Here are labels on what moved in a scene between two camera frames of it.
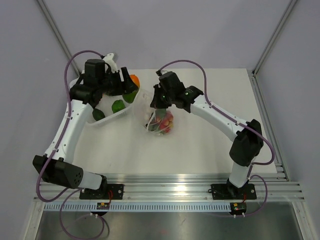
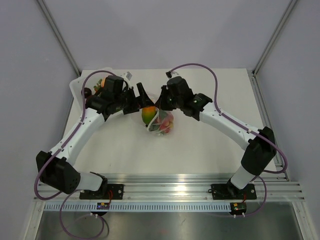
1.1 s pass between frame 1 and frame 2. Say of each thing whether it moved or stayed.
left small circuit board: stayed
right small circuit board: stayed
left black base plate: stayed
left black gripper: moved
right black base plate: stayed
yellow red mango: moved
